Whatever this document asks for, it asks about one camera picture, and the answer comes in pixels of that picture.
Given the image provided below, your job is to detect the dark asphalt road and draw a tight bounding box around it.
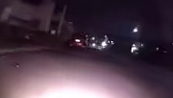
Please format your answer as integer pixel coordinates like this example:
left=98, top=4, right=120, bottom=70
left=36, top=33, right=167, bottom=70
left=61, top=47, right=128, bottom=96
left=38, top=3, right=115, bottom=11
left=0, top=33, right=173, bottom=98

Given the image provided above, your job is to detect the street lamp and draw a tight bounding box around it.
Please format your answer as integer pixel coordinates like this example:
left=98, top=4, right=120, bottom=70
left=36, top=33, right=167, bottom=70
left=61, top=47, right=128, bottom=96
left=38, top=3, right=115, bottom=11
left=129, top=24, right=141, bottom=44

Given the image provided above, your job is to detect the pale kerb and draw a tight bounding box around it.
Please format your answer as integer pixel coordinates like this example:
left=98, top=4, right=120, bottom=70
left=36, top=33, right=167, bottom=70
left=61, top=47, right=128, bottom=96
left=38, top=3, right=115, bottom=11
left=0, top=38, right=53, bottom=69

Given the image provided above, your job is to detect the car with red tail lights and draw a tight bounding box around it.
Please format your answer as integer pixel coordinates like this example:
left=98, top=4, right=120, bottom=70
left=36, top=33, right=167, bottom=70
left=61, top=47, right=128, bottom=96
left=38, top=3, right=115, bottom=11
left=68, top=31, right=91, bottom=50

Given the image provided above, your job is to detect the pole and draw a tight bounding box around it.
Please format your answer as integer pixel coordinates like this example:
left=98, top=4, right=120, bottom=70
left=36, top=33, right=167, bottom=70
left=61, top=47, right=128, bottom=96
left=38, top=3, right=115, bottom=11
left=55, top=3, right=68, bottom=38

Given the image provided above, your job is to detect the vehicle with bright headlights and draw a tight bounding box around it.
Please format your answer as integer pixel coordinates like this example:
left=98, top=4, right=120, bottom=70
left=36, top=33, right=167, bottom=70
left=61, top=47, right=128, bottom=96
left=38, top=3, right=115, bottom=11
left=88, top=34, right=111, bottom=53

